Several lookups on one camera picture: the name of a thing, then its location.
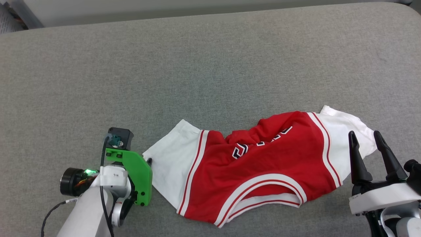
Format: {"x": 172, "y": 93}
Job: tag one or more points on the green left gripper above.
{"x": 143, "y": 177}

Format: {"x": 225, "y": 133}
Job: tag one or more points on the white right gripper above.
{"x": 381, "y": 197}

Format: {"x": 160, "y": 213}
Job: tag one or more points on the red and white basketball jersey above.
{"x": 279, "y": 158}

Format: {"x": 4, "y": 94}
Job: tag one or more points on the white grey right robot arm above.
{"x": 406, "y": 225}

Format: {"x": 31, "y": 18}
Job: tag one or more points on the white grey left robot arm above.
{"x": 85, "y": 214}

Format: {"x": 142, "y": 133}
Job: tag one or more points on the grey fabric work surface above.
{"x": 197, "y": 65}

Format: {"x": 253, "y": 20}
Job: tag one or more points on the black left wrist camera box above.
{"x": 123, "y": 136}

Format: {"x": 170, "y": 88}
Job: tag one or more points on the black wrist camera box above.
{"x": 415, "y": 171}
{"x": 123, "y": 136}

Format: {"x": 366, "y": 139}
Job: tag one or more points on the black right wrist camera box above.
{"x": 415, "y": 171}

